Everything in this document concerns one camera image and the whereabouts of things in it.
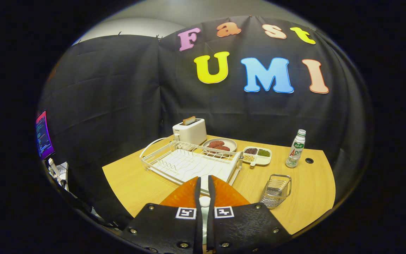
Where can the white drink bottle green label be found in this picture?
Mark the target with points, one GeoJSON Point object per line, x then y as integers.
{"type": "Point", "coordinates": [295, 151]}

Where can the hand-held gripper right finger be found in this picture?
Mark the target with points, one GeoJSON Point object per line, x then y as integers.
{"type": "Point", "coordinates": [211, 229]}

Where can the toast slice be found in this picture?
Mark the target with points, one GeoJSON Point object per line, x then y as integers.
{"type": "Point", "coordinates": [189, 120]}

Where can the black backdrop cloth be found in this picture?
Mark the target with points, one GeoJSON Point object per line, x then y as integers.
{"type": "Point", "coordinates": [118, 106]}

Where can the reddish brown meat patty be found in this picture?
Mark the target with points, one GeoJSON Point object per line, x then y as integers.
{"type": "Point", "coordinates": [223, 148]}
{"type": "Point", "coordinates": [216, 143]}

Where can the white plastic object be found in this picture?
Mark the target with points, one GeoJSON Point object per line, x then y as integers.
{"type": "Point", "coordinates": [62, 173]}

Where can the white divided tray with beans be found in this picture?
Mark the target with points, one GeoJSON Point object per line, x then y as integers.
{"type": "Point", "coordinates": [264, 160]}

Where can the beige round plate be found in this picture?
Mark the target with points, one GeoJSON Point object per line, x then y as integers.
{"type": "Point", "coordinates": [231, 143]}

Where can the computer monitor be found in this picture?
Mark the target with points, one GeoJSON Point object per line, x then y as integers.
{"type": "Point", "coordinates": [43, 135]}

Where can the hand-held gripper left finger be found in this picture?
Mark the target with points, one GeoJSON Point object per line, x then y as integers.
{"type": "Point", "coordinates": [198, 229]}

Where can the white toaster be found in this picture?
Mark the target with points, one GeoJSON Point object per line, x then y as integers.
{"type": "Point", "coordinates": [192, 132]}

